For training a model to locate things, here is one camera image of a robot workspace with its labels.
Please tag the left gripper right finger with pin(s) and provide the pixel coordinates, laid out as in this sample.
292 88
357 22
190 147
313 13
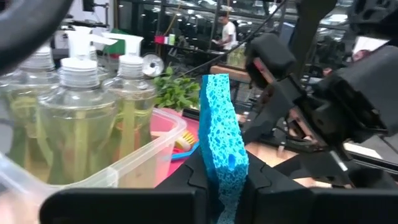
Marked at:
311 208

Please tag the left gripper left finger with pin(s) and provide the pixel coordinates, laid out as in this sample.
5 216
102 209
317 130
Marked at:
124 208

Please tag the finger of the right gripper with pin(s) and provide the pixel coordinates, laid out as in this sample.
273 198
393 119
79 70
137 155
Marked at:
270 51
273 115

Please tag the blue cellulose sponge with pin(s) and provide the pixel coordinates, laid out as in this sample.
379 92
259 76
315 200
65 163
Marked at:
220 140

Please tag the blue dish brush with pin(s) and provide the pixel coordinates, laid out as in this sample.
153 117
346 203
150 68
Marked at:
186 154

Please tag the yellow-green dish brush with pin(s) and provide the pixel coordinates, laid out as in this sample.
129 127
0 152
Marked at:
186 141

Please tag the clear pump soap bottle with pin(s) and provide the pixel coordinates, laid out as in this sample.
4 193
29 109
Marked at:
77 124
133 102
28 109

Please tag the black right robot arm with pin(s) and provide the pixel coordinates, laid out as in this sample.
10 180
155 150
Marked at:
373 15

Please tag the person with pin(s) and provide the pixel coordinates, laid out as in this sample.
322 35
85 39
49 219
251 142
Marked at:
228 32

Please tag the tall clear plastic bin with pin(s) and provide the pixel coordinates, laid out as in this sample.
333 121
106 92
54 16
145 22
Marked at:
149 155

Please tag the pink plastic bin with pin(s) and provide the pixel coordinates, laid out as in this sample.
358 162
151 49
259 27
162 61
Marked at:
161 124

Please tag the green leafy plant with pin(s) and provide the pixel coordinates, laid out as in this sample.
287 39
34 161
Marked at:
174 93

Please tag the round silver desk fan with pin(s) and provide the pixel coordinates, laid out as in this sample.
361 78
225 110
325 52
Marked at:
153 65

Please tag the black monitor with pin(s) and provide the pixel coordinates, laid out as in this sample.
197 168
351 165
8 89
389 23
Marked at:
88 5

